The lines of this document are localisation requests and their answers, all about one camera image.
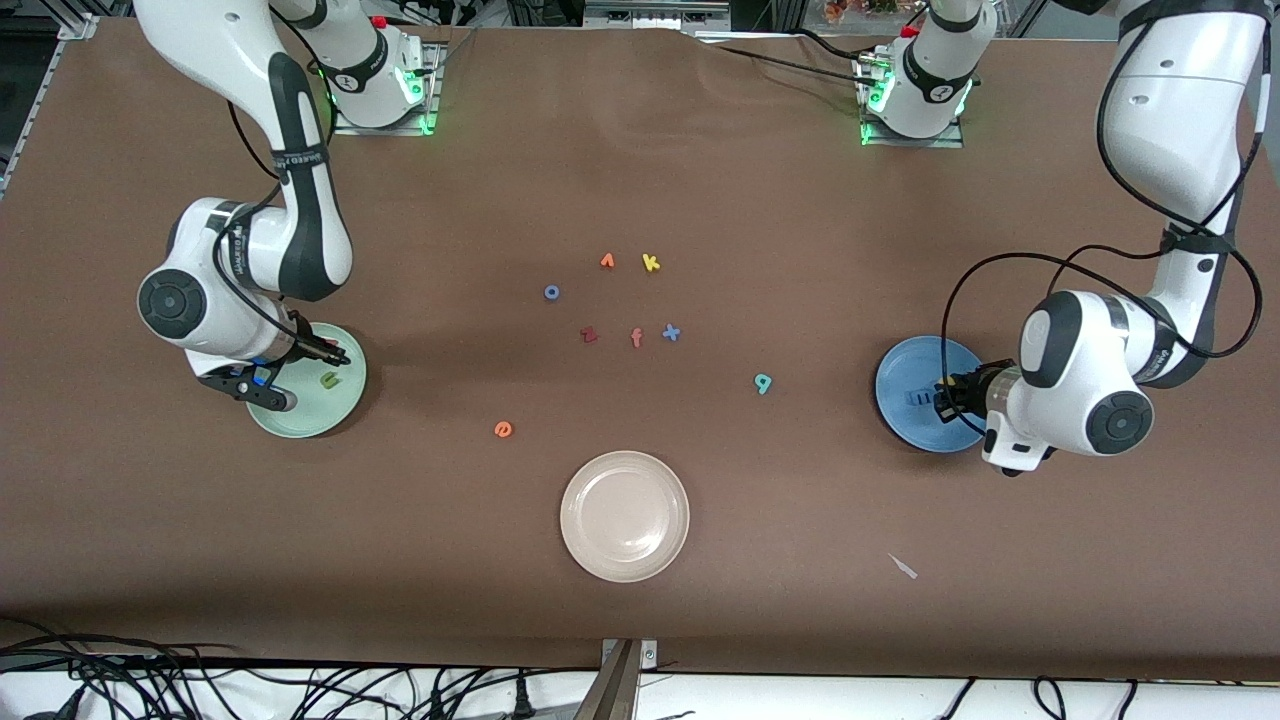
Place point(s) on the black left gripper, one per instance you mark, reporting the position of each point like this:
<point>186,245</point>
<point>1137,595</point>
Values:
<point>963,392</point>

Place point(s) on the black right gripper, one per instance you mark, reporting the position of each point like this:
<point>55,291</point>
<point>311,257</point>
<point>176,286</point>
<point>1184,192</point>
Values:
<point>303,343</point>

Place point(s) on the blue foam letter m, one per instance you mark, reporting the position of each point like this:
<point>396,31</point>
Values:
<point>917,397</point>

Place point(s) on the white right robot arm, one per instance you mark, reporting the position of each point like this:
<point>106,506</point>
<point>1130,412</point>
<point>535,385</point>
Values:
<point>230,60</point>

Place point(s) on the blue plate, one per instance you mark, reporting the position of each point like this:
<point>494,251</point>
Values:
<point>910,430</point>

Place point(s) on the green plate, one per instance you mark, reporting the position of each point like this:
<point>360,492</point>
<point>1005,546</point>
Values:
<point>320,410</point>

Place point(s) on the small grey tape scrap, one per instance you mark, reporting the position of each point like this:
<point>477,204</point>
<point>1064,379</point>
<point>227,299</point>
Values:
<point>903,567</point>

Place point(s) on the teal foam letter q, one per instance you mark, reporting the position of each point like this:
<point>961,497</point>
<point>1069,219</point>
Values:
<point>764,381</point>

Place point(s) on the brown table cover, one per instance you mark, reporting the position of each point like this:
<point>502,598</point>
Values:
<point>800,200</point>

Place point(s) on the blue foam letter x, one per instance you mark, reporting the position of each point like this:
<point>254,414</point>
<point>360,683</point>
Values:
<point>671,333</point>

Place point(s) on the beige plate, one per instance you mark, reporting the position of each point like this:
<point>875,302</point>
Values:
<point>625,517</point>

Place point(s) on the grey background device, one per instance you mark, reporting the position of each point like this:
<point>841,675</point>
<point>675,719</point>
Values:
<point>655,14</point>

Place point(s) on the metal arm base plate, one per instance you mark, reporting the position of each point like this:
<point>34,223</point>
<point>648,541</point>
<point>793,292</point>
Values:
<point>915,143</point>
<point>385,130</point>

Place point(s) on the grey metal camera post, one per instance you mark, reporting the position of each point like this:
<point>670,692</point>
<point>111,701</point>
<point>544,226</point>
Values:
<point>612,690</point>

